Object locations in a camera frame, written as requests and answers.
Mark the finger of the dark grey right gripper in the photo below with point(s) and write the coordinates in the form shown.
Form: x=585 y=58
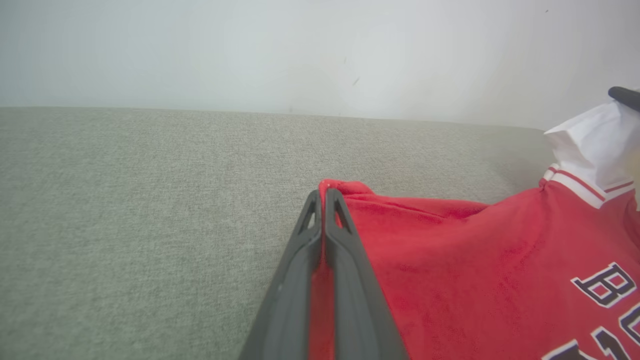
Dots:
x=627 y=96

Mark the red jersey with white trim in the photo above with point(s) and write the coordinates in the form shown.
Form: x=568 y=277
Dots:
x=475 y=275

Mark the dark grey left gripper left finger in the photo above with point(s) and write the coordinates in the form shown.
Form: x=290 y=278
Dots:
x=290 y=300

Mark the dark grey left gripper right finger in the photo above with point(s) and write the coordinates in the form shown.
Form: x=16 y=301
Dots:
x=355 y=300

